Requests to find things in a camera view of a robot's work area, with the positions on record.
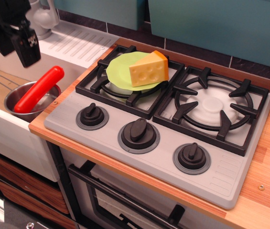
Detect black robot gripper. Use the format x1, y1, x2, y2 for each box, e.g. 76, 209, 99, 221
0, 0, 41, 68

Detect red toy sausage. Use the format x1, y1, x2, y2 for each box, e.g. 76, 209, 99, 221
14, 66, 65, 114

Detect yellow toy cheese wedge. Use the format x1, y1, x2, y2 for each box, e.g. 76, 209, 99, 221
129, 51, 169, 87

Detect small stainless steel pot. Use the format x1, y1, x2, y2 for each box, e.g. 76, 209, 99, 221
0, 75, 61, 122

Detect white toy sink unit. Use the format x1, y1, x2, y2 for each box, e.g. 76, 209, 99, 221
0, 21, 118, 182

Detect light green plastic plate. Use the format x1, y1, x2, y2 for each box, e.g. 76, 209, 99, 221
106, 51, 160, 91

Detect grey toy faucet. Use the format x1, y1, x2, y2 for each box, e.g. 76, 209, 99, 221
26, 0, 59, 40

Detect black left stove knob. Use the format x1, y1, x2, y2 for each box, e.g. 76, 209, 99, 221
76, 103, 109, 131

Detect black stove knob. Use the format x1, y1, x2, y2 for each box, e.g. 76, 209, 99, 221
118, 118, 160, 154
173, 143, 211, 175
76, 103, 109, 131

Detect black left burner grate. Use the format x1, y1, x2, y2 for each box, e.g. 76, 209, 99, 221
76, 45, 185, 119

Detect black burner grate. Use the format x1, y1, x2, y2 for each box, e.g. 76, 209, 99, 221
76, 45, 185, 119
153, 67, 270, 156

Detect wooden drawer fronts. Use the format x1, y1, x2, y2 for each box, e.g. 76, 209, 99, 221
0, 154, 76, 229

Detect black middle stove knob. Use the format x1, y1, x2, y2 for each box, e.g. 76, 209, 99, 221
118, 118, 160, 154

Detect grey toy stove top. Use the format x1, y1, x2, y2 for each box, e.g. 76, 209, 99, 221
44, 91, 259, 209

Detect black right stove knob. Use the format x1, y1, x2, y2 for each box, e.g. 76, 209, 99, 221
173, 143, 211, 175

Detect black right burner grate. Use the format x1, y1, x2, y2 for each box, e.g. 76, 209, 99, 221
153, 67, 270, 156

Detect black oven door handle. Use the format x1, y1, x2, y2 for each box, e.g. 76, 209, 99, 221
67, 160, 185, 229

